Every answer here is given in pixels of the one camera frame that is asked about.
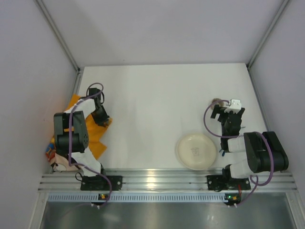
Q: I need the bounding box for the speckled ceramic cup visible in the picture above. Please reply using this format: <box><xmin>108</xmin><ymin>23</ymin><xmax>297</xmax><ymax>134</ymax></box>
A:
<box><xmin>211</xmin><ymin>98</ymin><xmax>224</xmax><ymax>107</ymax></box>

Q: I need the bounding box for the orange cartoon mouse placemat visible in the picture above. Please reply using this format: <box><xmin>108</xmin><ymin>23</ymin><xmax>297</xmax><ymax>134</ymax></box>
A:
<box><xmin>45</xmin><ymin>94</ymin><xmax>113</xmax><ymax>172</ymax></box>

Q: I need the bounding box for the cream round plate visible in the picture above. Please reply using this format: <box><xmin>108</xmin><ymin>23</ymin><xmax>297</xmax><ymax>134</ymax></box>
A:
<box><xmin>175</xmin><ymin>133</ymin><xmax>217</xmax><ymax>171</ymax></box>

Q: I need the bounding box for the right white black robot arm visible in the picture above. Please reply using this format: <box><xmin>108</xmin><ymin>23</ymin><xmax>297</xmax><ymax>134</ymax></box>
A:
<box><xmin>211</xmin><ymin>101</ymin><xmax>289</xmax><ymax>179</ymax></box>

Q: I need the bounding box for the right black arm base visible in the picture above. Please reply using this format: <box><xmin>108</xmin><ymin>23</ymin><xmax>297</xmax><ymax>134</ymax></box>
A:
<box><xmin>206</xmin><ymin>175</ymin><xmax>251</xmax><ymax>192</ymax></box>

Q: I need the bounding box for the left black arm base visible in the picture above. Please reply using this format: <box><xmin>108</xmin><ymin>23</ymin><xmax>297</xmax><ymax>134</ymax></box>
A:
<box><xmin>80</xmin><ymin>175</ymin><xmax>123</xmax><ymax>191</ymax></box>

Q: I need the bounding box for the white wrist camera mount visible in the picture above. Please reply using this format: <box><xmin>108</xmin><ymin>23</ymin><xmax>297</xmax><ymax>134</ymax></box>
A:
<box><xmin>224</xmin><ymin>99</ymin><xmax>242</xmax><ymax>114</ymax></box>

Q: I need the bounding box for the aluminium mounting rail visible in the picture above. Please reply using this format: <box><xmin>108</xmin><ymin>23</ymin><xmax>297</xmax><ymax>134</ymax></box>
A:
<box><xmin>38</xmin><ymin>169</ymin><xmax>297</xmax><ymax>193</ymax></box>

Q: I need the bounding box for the slotted grey cable duct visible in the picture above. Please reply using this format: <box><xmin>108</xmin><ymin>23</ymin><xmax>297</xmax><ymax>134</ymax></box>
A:
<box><xmin>48</xmin><ymin>193</ymin><xmax>240</xmax><ymax>203</ymax></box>

